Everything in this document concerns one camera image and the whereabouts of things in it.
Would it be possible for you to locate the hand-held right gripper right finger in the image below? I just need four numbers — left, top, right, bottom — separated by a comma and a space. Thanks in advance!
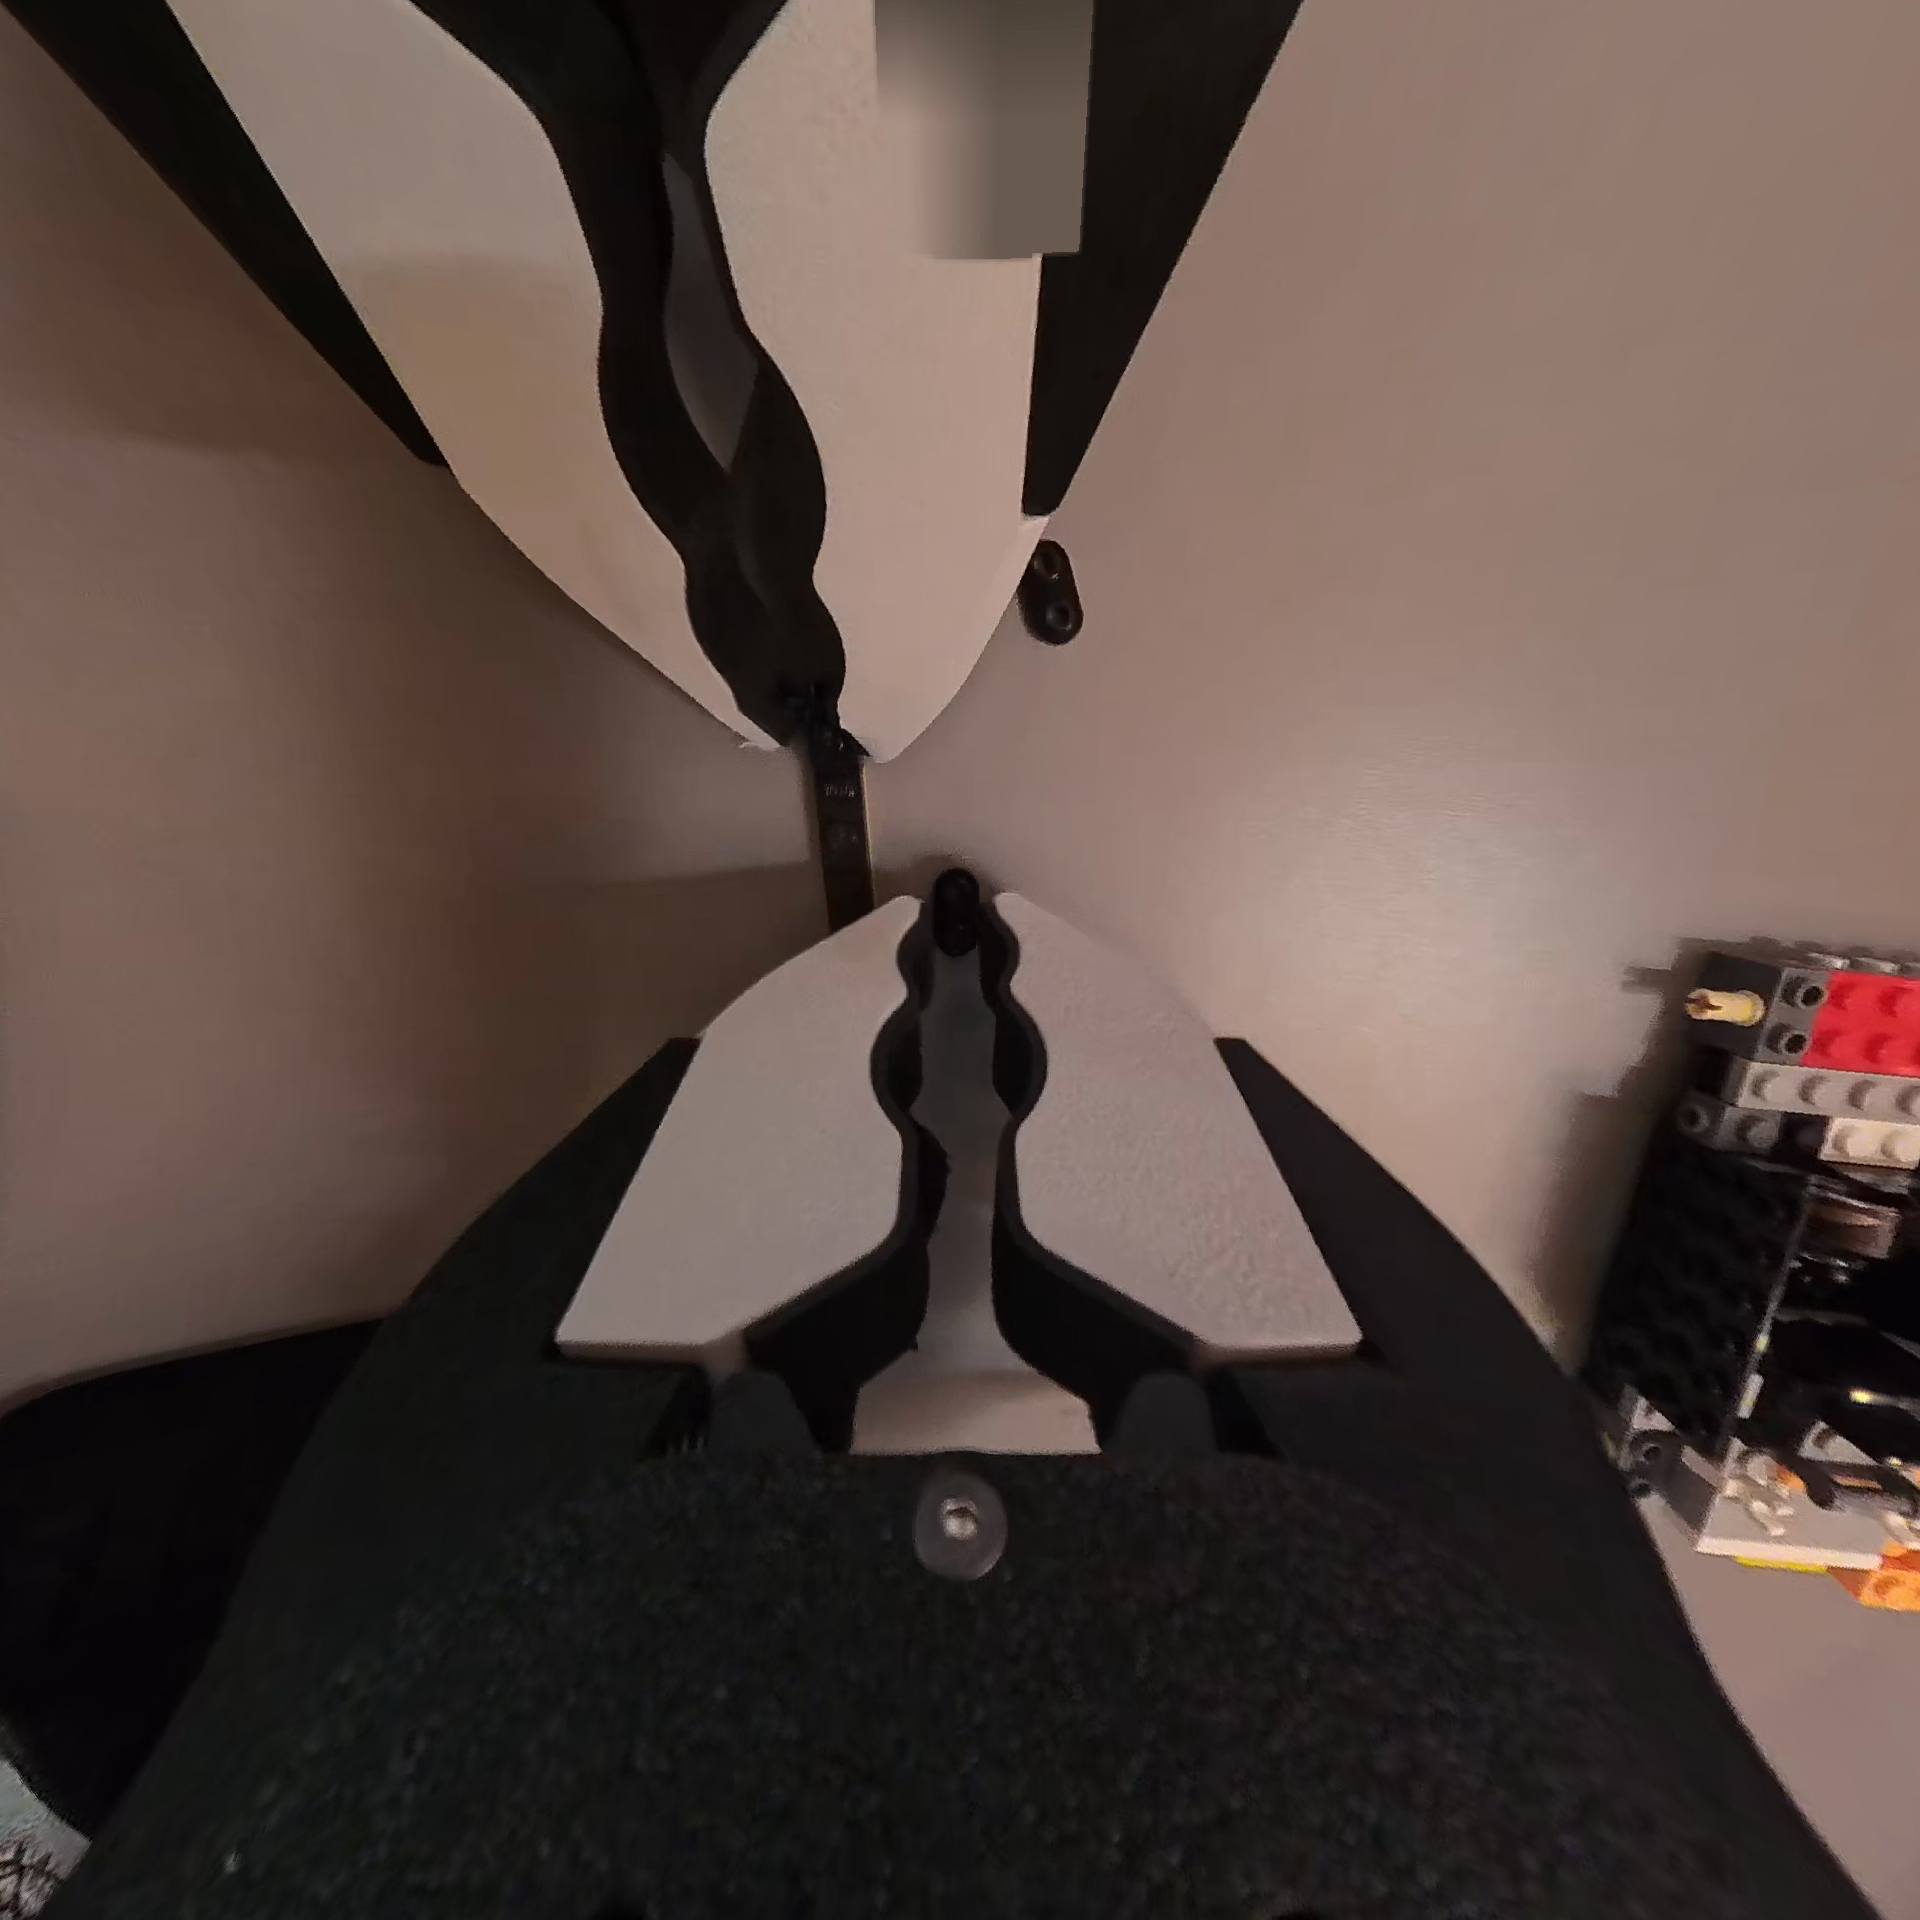
986, 892, 1363, 1368

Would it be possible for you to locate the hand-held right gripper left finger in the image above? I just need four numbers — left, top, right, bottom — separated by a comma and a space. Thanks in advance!
553, 893, 939, 1370

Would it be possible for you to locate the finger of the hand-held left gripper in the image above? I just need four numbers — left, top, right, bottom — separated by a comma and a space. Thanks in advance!
165, 0, 822, 750
702, 0, 1050, 762

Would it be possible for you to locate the long black orange brick strip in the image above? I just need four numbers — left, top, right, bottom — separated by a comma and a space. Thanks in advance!
802, 681, 880, 935

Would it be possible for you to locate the grey desk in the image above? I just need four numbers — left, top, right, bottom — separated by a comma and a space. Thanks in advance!
0, 0, 1920, 1920

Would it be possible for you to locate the black brick car chassis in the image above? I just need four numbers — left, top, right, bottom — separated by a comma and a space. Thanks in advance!
1591, 936, 1920, 1618

